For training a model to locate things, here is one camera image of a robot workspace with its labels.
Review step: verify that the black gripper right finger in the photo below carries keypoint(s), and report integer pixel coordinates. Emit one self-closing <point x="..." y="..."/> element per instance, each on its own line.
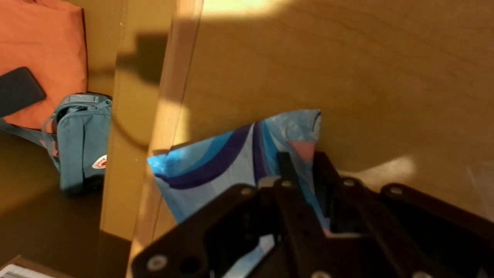
<point x="332" y="190"/>

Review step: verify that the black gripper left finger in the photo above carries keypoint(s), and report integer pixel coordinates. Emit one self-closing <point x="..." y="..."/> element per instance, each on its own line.
<point x="290" y="195"/>

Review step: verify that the light blue pad packet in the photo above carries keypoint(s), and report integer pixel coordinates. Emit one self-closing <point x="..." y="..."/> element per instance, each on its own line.
<point x="221" y="164"/>

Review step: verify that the teal bag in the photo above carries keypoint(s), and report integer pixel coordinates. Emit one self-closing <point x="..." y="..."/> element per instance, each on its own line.
<point x="77" y="144"/>

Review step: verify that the orange cushion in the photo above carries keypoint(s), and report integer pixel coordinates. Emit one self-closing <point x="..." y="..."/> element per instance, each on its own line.
<point x="40" y="51"/>

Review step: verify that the black phone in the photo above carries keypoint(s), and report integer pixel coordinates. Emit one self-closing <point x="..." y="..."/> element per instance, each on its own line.
<point x="17" y="90"/>

